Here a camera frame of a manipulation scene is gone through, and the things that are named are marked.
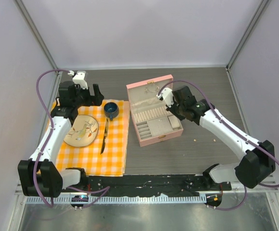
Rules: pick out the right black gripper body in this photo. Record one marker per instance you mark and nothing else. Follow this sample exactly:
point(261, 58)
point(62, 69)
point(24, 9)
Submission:
point(176, 109)

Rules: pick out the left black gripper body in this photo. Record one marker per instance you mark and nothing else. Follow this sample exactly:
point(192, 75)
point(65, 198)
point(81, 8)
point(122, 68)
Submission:
point(83, 97)

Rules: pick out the pink jewelry box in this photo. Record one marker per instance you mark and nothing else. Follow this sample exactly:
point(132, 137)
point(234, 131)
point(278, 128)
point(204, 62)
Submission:
point(146, 110)

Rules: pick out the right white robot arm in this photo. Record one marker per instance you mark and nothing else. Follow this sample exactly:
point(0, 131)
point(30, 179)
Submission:
point(255, 157)

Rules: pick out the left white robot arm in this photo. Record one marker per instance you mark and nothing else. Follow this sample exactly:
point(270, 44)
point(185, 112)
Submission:
point(39, 175)

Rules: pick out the dark blue mug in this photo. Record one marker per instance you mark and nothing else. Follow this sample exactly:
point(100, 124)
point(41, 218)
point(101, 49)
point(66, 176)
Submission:
point(111, 110)

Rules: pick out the gold black knife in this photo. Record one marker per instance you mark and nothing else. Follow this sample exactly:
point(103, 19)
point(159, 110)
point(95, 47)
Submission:
point(105, 136)

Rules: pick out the bird pattern ceramic plate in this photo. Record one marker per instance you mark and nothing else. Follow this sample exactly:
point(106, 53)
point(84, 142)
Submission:
point(83, 131)

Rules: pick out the yellow checkered cloth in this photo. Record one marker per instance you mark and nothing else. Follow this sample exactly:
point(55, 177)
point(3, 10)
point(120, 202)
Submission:
point(95, 143)

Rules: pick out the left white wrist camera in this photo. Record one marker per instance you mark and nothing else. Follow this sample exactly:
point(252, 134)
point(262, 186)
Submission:
point(79, 78)

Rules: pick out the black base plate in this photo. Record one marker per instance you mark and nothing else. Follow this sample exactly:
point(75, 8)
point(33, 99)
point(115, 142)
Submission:
point(174, 185)

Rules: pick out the slotted white cable duct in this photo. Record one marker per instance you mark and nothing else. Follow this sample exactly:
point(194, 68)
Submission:
point(161, 199)

